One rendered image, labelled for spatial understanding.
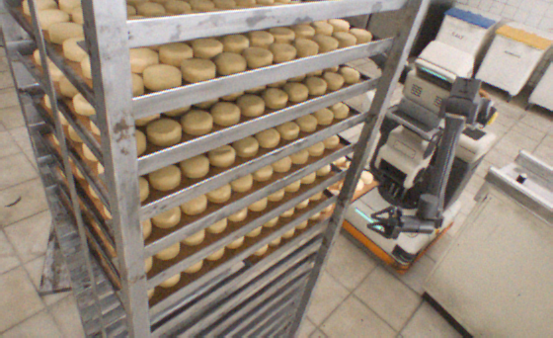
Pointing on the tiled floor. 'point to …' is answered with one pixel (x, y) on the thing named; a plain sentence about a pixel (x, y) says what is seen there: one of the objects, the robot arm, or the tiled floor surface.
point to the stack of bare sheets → (54, 268)
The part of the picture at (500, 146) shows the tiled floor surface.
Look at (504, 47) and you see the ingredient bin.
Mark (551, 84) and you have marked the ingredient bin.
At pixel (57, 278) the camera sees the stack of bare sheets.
